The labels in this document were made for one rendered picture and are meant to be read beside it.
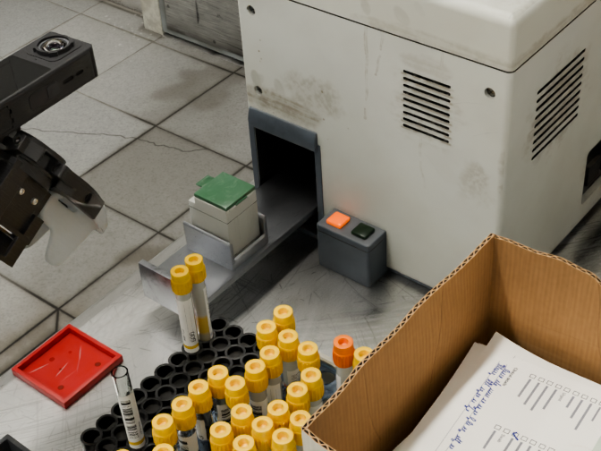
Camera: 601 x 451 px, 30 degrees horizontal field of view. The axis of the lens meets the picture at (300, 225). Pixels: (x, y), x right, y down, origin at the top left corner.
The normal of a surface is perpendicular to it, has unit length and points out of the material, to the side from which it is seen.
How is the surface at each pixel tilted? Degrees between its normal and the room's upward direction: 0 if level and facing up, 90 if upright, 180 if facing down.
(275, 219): 0
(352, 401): 88
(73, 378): 0
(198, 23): 90
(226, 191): 0
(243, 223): 90
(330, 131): 90
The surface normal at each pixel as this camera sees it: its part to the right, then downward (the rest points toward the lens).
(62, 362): -0.06, -0.77
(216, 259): -0.62, 0.52
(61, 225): 0.81, 0.37
